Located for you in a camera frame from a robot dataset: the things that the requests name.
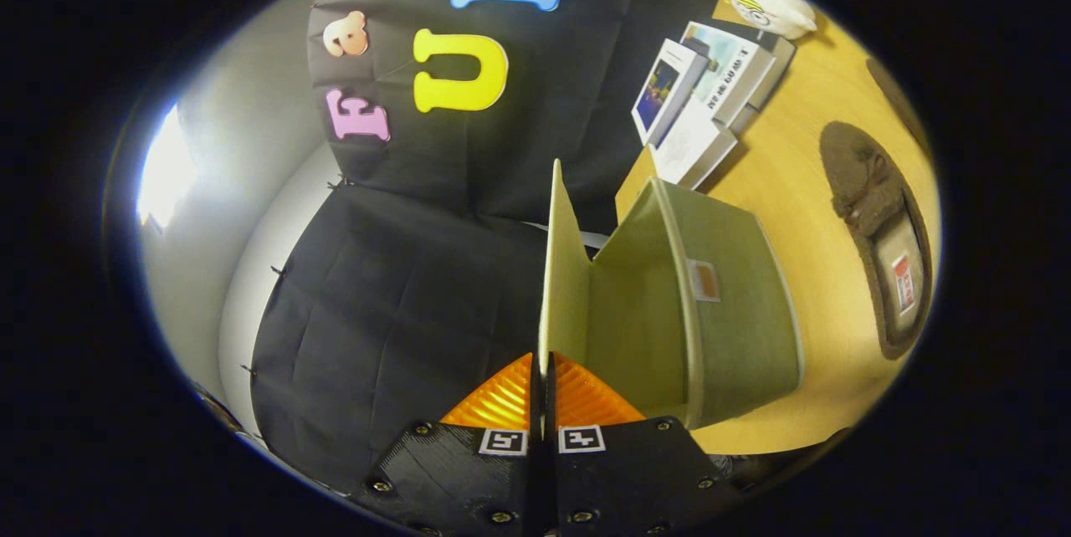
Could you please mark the white book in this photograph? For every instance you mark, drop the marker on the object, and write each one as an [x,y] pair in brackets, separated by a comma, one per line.
[690,152]

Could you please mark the brown fuzzy shoe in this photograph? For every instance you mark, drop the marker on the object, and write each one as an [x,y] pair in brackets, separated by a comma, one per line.
[862,186]
[899,102]

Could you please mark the green fabric storage box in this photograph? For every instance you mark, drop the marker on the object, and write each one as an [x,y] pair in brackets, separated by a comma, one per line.
[736,311]

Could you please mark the teal cover book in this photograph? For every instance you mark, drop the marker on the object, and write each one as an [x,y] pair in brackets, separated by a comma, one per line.
[736,69]

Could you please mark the white plush toy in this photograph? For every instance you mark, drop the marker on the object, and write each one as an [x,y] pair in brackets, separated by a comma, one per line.
[770,2]

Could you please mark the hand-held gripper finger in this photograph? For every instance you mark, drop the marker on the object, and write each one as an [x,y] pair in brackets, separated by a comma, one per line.
[535,478]
[556,478]

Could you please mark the small blue cover book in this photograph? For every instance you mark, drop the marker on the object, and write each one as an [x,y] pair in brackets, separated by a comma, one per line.
[665,85]

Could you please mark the large ceiling light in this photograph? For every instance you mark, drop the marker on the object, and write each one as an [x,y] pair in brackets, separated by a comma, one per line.
[163,169]

